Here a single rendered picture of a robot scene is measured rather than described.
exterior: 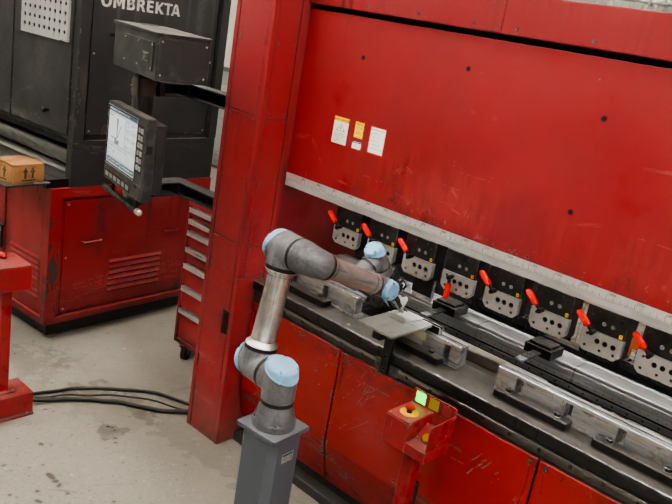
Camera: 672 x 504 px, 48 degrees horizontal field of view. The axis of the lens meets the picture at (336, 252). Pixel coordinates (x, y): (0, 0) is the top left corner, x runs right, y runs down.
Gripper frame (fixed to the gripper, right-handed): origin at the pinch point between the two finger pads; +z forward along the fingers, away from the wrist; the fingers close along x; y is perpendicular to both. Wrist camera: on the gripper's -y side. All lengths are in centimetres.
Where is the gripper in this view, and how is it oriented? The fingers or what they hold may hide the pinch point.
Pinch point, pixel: (395, 309)
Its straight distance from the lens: 309.5
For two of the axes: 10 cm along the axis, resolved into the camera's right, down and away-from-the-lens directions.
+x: -6.7, -3.4, 6.6
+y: 6.7, -6.6, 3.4
